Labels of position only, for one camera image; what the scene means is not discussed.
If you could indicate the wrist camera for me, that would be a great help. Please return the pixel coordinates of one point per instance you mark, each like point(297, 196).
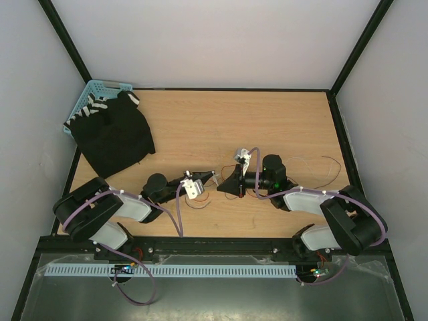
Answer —
point(192, 188)
point(243, 157)

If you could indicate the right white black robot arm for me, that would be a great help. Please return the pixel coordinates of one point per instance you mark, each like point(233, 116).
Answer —
point(352, 223)

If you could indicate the light blue plastic basket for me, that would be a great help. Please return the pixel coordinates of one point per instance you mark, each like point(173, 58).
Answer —
point(97, 90)

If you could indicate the light blue slotted cable duct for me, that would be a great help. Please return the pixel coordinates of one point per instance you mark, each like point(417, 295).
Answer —
point(170, 271)

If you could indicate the white zip tie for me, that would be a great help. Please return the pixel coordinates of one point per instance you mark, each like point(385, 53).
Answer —
point(217, 178)

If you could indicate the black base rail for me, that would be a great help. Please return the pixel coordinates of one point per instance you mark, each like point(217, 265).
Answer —
point(279, 249)

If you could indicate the black striped cloth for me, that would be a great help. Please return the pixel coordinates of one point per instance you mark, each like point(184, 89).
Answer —
point(112, 134)

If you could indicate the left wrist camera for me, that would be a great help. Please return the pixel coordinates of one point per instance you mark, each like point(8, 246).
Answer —
point(192, 188)

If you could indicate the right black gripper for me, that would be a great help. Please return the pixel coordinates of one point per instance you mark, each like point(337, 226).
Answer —
point(236, 184)

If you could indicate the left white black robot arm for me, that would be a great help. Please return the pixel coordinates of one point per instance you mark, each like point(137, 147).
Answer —
point(85, 214)

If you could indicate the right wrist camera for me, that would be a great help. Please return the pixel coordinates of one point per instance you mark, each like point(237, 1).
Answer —
point(243, 157)

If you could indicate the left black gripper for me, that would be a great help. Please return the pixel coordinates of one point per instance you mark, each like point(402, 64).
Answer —
point(203, 176)

